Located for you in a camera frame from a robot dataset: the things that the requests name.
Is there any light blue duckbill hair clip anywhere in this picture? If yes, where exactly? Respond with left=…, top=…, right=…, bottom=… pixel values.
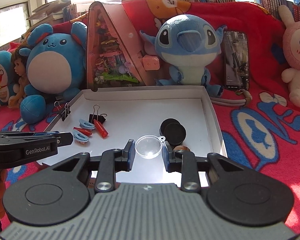
left=72, top=129, right=89, bottom=144

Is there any brown acorn nut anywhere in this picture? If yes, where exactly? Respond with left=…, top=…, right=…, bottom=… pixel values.
left=173, top=145, right=190, bottom=152

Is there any red plastic clip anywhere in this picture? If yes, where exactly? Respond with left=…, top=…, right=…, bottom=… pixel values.
left=94, top=120, right=108, bottom=138
left=73, top=127, right=92, bottom=137

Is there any light blue oval hair clip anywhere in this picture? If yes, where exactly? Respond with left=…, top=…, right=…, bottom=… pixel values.
left=79, top=119, right=95, bottom=131

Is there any clear plastic half sphere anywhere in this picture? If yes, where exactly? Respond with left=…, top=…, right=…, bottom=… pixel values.
left=135, top=135, right=166, bottom=159

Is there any large black binder clip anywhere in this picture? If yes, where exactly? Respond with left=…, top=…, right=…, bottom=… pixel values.
left=88, top=104, right=107, bottom=124

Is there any small black binder clip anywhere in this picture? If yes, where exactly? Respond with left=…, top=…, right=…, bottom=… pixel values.
left=54, top=101, right=71, bottom=121

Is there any white cardboard box tray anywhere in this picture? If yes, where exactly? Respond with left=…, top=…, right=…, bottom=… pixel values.
left=37, top=85, right=228, bottom=188

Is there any Doraemon plush toy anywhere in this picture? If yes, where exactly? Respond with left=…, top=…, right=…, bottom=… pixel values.
left=0, top=50, right=19, bottom=107

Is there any brown haired doll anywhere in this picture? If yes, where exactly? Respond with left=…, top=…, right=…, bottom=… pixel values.
left=8, top=43, right=31, bottom=108

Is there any blue round mouse plush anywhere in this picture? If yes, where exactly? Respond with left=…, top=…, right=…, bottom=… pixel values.
left=19, top=22, right=88, bottom=124

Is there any red cartoon blanket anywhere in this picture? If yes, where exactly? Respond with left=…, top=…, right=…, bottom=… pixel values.
left=0, top=0, right=300, bottom=233

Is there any pink triangular diorama house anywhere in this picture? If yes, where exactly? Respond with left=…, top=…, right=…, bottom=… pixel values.
left=86, top=2, right=159, bottom=91

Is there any blue Stitch plush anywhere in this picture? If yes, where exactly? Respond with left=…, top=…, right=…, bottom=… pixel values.
left=140, top=14, right=227, bottom=98

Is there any black smartphone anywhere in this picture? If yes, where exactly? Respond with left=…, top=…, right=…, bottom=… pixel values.
left=223, top=31, right=249, bottom=90

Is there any pink bunny plush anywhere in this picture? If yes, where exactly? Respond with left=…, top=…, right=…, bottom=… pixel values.
left=279, top=5, right=300, bottom=107

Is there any grey hair tie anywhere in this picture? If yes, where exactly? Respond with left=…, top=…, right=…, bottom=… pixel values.
left=210, top=88, right=253, bottom=108

